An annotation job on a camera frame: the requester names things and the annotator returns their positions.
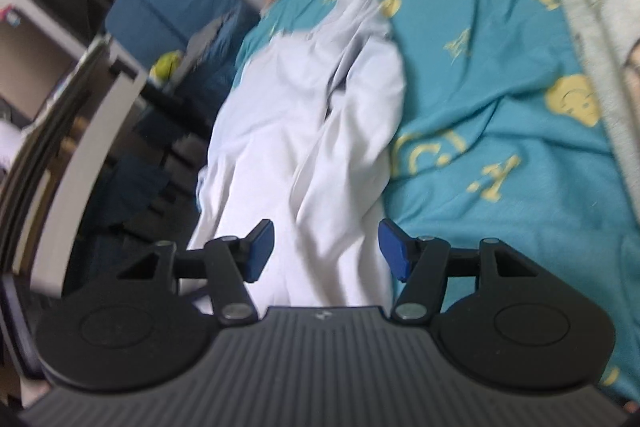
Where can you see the pink lidded container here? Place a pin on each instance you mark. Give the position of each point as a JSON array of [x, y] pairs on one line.
[[7, 14]]

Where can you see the grey cloth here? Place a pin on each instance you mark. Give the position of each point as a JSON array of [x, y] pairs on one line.
[[210, 34]]

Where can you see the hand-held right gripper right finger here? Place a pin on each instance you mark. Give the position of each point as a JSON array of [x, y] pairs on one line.
[[392, 252]]

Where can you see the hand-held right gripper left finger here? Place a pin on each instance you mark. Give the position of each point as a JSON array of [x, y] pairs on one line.
[[261, 252]]

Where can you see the wooden table with white edge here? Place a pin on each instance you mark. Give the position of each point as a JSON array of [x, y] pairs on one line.
[[95, 147]]

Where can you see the yellow-green plush toy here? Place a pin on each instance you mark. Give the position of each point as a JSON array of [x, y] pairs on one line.
[[167, 64]]

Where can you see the blue covered stool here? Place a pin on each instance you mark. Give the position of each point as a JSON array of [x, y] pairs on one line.
[[130, 187]]

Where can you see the white shirt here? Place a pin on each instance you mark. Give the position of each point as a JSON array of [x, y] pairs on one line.
[[300, 132]]

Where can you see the teal printed bed sheet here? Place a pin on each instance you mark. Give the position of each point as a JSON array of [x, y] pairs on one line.
[[500, 82]]

